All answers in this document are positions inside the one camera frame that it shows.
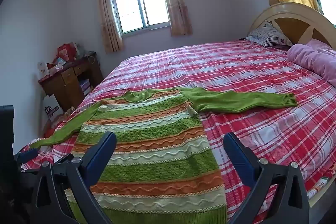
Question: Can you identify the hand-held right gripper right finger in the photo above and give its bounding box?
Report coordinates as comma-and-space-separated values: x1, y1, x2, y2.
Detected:
223, 132, 310, 224

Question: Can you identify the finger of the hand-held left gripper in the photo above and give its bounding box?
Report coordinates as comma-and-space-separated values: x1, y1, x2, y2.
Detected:
15, 148, 39, 165

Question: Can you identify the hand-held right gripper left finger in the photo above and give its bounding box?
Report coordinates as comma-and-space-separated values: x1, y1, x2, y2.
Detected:
28, 132, 117, 224

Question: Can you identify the green orange striped sweater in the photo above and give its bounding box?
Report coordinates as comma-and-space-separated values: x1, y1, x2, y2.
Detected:
29, 88, 298, 224

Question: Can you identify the white paper bag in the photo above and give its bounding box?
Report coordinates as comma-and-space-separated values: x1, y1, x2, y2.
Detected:
42, 94, 63, 125

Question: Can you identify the stack of books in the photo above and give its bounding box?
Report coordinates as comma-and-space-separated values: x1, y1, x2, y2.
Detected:
80, 80, 93, 96

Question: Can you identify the wooden desk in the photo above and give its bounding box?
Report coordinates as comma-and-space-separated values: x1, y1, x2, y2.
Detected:
39, 55, 104, 113

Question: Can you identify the pink box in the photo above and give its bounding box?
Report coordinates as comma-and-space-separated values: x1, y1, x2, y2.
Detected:
47, 60, 66, 76

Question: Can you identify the bed with red plaid sheet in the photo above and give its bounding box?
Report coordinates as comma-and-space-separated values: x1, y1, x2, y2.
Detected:
16, 2, 336, 224

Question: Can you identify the red gift box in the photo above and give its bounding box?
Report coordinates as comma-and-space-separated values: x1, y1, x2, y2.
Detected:
57, 43, 79, 62

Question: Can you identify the purple blanket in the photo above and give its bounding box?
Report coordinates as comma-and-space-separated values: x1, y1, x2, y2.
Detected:
287, 39, 336, 86

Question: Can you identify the patterned pillow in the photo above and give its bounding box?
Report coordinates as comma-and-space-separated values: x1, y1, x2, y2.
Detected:
248, 21, 293, 48

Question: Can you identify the sliding window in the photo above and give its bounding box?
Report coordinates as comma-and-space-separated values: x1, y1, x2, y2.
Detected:
108, 0, 171, 35

